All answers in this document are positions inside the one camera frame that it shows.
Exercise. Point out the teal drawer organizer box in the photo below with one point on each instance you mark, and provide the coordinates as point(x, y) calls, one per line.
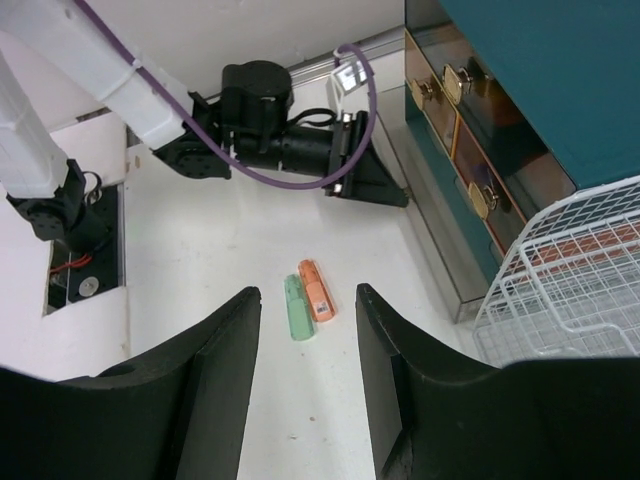
point(571, 67)

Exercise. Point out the aluminium rail frame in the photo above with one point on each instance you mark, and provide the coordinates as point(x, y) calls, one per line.
point(389, 43)

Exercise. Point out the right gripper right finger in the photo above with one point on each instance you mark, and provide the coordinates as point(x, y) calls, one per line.
point(435, 413)

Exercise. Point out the orange pastel highlighter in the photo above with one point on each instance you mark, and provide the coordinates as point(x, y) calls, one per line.
point(321, 305)

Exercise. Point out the teal bottom drawer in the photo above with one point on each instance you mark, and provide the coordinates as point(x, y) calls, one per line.
point(462, 256)

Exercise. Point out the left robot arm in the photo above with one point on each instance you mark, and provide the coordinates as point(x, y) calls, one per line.
point(248, 129)

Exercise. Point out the mint pastel highlighter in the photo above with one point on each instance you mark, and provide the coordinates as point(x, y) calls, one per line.
point(300, 321)

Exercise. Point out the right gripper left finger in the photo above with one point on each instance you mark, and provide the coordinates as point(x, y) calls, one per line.
point(176, 411)

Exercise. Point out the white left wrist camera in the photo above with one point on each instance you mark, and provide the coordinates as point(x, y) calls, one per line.
point(347, 77)

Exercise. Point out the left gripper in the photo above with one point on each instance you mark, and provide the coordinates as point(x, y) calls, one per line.
point(316, 152)

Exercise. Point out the white wire file rack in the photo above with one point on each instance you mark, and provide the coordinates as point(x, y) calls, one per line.
point(569, 284)

